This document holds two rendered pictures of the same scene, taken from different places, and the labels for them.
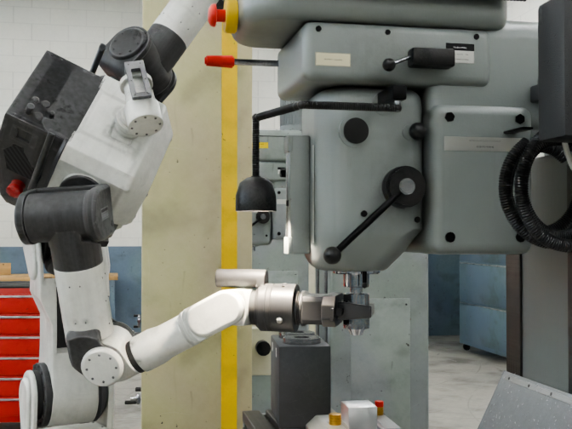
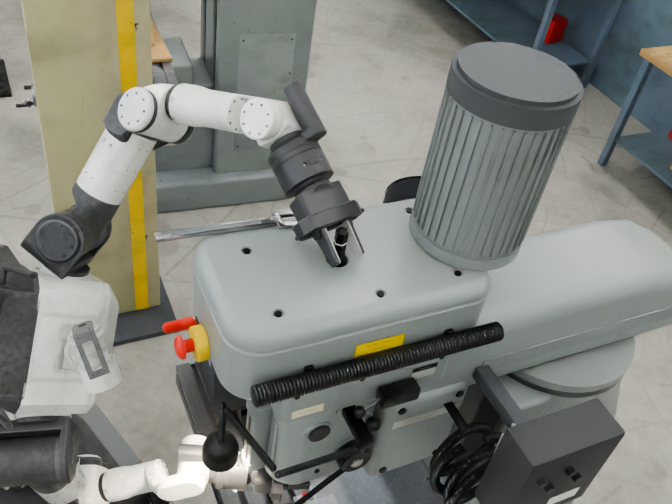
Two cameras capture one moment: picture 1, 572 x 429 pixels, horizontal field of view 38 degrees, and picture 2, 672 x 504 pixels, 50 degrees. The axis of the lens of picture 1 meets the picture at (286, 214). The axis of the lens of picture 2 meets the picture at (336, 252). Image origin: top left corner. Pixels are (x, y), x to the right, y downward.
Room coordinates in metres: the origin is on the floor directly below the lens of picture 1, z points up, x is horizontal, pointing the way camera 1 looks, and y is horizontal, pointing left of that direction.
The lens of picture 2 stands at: (0.68, 0.17, 2.67)
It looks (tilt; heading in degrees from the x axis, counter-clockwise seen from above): 41 degrees down; 341
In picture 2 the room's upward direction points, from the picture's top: 10 degrees clockwise
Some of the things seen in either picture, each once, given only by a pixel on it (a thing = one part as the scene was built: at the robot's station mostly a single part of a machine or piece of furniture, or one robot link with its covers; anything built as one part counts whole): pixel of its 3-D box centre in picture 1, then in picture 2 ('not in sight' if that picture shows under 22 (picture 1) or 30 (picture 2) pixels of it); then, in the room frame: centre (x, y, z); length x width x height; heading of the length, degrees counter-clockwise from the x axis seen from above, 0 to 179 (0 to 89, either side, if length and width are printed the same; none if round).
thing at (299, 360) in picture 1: (299, 375); (226, 359); (2.02, -0.03, 1.03); 0.22 x 0.12 x 0.20; 6
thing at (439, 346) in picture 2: not in sight; (384, 359); (1.37, -0.19, 1.79); 0.45 x 0.04 x 0.04; 102
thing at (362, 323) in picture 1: (356, 313); not in sight; (1.51, -0.13, 1.23); 0.05 x 0.05 x 0.06
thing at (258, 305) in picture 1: (247, 299); (204, 460); (1.56, 0.07, 1.25); 0.11 x 0.11 x 0.11; 78
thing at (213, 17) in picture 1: (217, 15); (185, 346); (1.46, 0.12, 1.76); 0.04 x 0.03 x 0.04; 12
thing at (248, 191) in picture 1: (255, 193); (220, 447); (1.46, 0.05, 1.45); 0.07 x 0.07 x 0.06
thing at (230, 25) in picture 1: (230, 16); (199, 343); (1.46, 0.10, 1.76); 0.06 x 0.02 x 0.06; 12
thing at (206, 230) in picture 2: not in sight; (229, 227); (1.59, 0.04, 1.89); 0.24 x 0.04 x 0.01; 99
